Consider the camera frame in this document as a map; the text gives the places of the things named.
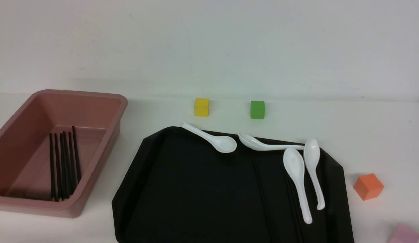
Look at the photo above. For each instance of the pink plastic bin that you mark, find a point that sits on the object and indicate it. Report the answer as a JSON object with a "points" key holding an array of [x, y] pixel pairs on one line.
{"points": [[25, 180]]}

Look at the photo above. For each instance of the white spoon far left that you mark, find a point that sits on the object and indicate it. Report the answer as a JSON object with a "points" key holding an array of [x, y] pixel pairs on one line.
{"points": [[223, 144]]}

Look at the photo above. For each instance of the orange cube block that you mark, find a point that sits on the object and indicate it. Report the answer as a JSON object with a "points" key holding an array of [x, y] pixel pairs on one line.
{"points": [[368, 186]]}

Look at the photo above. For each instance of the black chopstick rightmost in bin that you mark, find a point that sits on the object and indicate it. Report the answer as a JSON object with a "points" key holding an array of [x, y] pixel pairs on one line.
{"points": [[77, 160]]}

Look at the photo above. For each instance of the white spoon lying sideways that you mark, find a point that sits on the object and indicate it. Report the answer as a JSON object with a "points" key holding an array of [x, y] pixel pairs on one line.
{"points": [[254, 144]]}

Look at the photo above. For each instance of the yellow cube block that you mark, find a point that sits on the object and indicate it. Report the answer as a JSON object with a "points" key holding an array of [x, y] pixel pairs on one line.
{"points": [[201, 107]]}

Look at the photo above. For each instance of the pink cube block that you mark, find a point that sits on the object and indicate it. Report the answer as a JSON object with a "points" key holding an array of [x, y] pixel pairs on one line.
{"points": [[403, 234]]}

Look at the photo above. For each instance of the white spoon centre long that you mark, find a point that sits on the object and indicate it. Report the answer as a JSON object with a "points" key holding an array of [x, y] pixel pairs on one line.
{"points": [[295, 168]]}

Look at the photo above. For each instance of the green cube block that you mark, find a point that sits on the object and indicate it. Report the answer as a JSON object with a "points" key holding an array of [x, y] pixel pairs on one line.
{"points": [[257, 109]]}

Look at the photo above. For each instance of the black plastic tray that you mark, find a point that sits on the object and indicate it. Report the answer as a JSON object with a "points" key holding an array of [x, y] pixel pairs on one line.
{"points": [[179, 189]]}

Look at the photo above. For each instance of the white spoon far right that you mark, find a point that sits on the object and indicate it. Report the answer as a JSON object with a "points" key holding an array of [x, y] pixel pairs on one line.
{"points": [[311, 155]]}

